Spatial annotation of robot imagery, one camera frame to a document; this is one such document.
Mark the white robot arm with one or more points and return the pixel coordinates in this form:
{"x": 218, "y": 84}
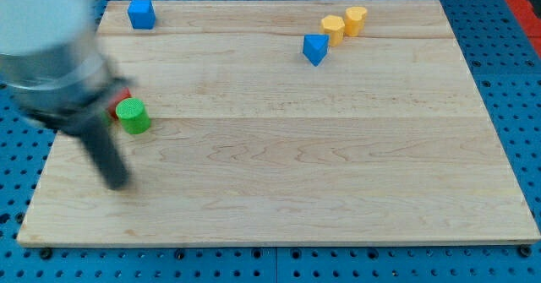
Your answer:
{"x": 52, "y": 61}

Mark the yellow hexagon block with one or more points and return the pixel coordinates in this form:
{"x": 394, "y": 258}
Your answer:
{"x": 334, "y": 27}

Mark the red star block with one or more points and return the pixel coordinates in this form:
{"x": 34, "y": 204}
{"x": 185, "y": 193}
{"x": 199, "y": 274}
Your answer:
{"x": 120, "y": 96}

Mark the wooden board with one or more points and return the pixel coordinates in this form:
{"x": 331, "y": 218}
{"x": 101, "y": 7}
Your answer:
{"x": 386, "y": 143}

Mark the blue triangle block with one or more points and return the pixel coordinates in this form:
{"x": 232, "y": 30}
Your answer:
{"x": 315, "y": 47}

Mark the yellow heart block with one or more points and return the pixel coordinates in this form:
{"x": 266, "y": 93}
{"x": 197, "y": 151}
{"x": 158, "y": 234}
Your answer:
{"x": 354, "y": 19}

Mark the green cylinder block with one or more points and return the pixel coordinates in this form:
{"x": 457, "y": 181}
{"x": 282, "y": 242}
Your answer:
{"x": 132, "y": 115}

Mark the blue cube block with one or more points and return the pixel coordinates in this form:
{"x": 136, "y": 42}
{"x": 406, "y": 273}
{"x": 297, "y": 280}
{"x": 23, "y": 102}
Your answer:
{"x": 141, "y": 14}

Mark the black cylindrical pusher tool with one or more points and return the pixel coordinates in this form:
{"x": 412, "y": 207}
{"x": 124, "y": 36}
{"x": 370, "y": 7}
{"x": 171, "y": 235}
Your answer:
{"x": 103, "y": 154}

